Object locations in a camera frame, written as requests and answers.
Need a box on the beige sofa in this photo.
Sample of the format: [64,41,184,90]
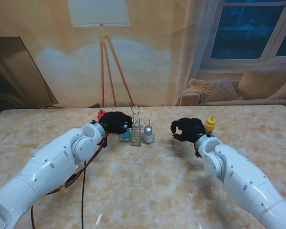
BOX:
[177,70,286,107]

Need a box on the white framed window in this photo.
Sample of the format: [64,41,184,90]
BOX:
[197,0,286,72]

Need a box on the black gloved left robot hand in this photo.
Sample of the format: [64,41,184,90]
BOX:
[99,111,133,135]

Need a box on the knitted beige cushion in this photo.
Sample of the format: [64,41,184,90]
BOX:
[189,78,244,102]

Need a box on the white shaker with silver cap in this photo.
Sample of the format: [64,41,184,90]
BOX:
[143,125,155,144]

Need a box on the teal shaker with silver cap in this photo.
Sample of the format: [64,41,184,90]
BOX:
[121,126,131,142]

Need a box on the clear olive oil bottle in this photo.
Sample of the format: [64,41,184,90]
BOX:
[130,121,142,146]

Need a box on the yellow mustard squeeze bottle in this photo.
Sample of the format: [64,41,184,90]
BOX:
[204,116,216,133]

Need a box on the plain tan cushion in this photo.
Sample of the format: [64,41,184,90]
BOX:
[238,70,286,100]

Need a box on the left arm red black cable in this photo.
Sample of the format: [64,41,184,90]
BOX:
[30,132,109,229]

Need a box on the tripod floor lamp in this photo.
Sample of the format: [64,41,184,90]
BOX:
[68,0,135,108]

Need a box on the right arm red black cable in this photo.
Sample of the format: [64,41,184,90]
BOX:
[193,140,202,158]

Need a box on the dark flat screen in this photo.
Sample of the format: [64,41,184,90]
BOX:
[0,35,60,110]

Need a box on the arm red black cable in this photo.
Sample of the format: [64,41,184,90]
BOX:
[30,132,109,229]
[193,140,202,158]

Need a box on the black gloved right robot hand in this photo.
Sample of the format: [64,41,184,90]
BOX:
[171,117,207,144]

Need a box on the chrome wire condiment rack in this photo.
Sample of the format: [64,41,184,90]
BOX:
[119,105,155,146]

